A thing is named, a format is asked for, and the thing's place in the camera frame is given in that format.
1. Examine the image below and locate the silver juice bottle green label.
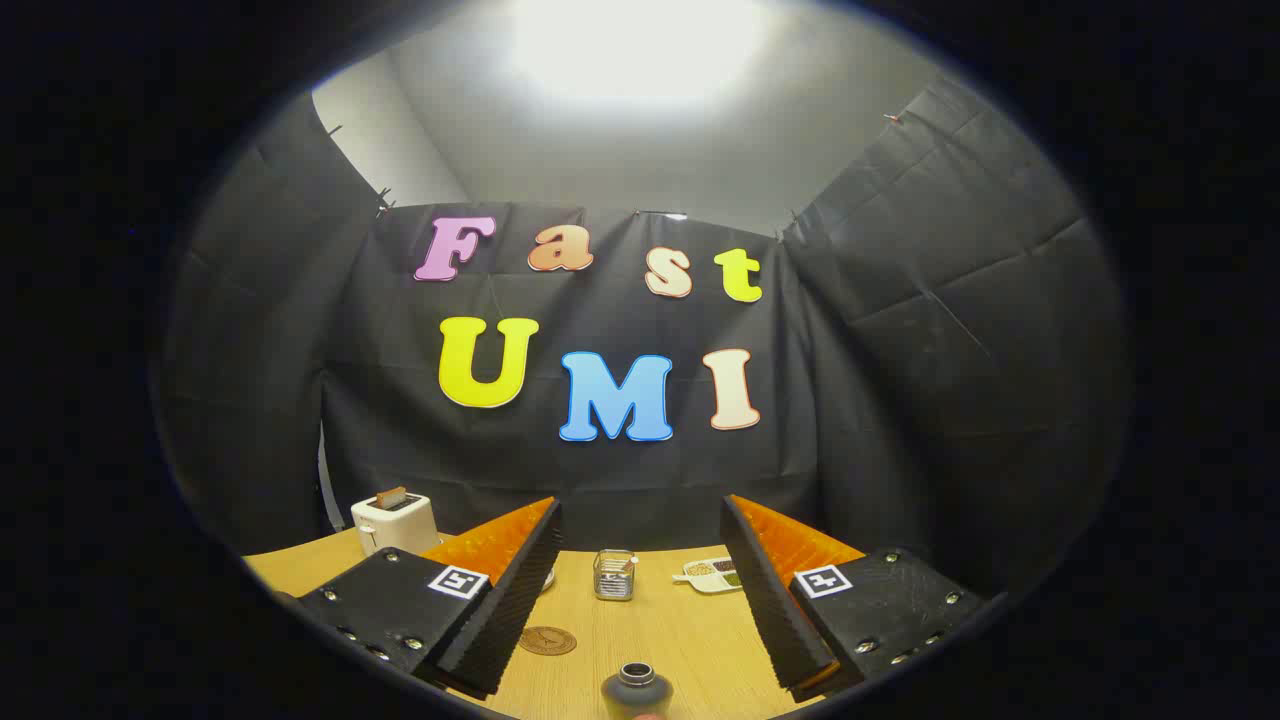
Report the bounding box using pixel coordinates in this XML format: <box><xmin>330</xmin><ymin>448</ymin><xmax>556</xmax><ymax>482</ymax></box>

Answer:
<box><xmin>601</xmin><ymin>662</ymin><xmax>675</xmax><ymax>720</ymax></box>

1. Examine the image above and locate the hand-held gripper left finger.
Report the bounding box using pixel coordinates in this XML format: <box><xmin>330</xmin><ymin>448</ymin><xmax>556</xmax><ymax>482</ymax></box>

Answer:
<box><xmin>298</xmin><ymin>497</ymin><xmax>563</xmax><ymax>701</ymax></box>

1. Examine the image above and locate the wooden table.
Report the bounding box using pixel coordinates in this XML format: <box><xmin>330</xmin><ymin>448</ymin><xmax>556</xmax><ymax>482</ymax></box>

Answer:
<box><xmin>243</xmin><ymin>528</ymin><xmax>831</xmax><ymax>720</ymax></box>

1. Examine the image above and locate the round brown coaster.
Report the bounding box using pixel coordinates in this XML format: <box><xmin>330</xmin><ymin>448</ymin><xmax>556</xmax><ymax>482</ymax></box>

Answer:
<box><xmin>518</xmin><ymin>626</ymin><xmax>578</xmax><ymax>657</ymax></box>

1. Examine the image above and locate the cream toaster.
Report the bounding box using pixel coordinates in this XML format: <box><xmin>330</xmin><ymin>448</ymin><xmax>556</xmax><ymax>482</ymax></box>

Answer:
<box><xmin>350</xmin><ymin>492</ymin><xmax>442</xmax><ymax>558</ymax></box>

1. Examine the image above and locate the white divided seasoning dish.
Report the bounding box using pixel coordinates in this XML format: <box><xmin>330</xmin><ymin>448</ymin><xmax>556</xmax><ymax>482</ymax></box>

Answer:
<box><xmin>672</xmin><ymin>557</ymin><xmax>743</xmax><ymax>595</ymax></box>

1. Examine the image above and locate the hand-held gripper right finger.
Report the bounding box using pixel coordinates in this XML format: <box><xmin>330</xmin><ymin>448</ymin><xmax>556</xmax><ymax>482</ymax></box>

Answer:
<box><xmin>720</xmin><ymin>494</ymin><xmax>986</xmax><ymax>703</ymax></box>

